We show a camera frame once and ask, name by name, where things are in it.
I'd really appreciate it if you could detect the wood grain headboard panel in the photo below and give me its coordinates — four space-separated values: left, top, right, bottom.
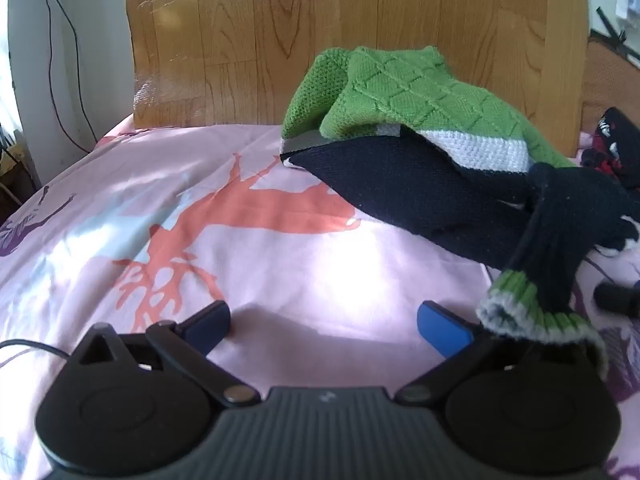
126 0 588 155

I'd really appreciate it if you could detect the black red patterned folded garment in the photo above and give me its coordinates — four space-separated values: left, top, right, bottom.
580 107 639 188

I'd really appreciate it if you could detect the brown perforated cushion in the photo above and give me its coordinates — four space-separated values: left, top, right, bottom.
582 40 640 131

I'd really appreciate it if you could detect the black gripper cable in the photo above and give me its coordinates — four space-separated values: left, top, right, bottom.
0 339 73 361

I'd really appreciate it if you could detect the green navy white knit sweater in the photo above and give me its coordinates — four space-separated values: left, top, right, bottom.
281 47 639 373

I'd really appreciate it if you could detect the black wall cable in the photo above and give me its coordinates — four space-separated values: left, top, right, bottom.
40 0 99 155

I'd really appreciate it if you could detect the pink printed bed sheet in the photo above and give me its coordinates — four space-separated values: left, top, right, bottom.
1 126 639 479

